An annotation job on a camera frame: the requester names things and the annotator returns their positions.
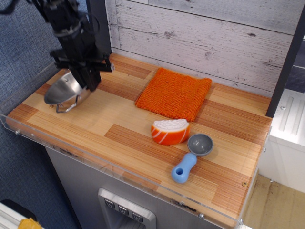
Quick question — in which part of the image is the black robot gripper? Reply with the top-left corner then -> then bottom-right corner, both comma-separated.
50,28 -> 114,92

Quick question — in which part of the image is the stainless steel bowl with handles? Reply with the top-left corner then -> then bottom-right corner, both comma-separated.
44,72 -> 91,113

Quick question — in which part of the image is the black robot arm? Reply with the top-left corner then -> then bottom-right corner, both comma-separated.
33,0 -> 113,92

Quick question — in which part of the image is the orange knitted cloth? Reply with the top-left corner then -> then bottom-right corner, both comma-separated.
135,68 -> 212,122

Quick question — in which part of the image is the toy salmon sushi piece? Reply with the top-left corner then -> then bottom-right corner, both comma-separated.
151,119 -> 190,145

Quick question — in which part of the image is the clear acrylic table guard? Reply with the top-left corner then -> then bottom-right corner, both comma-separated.
4,55 -> 271,229

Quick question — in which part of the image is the grey cabinet with button panel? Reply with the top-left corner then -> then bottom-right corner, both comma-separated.
44,146 -> 224,229

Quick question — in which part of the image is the blue grey toy scoop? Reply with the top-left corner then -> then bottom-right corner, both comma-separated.
171,134 -> 214,184

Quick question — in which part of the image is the white plastic tray unit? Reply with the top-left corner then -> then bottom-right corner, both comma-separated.
258,89 -> 305,192

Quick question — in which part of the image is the dark left support post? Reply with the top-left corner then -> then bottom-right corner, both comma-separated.
86,0 -> 112,56

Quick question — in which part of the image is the dark support post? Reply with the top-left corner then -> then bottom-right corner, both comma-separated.
265,5 -> 305,118
86,0 -> 112,56

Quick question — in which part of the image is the dark right support post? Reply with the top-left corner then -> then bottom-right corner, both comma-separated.
265,5 -> 305,118

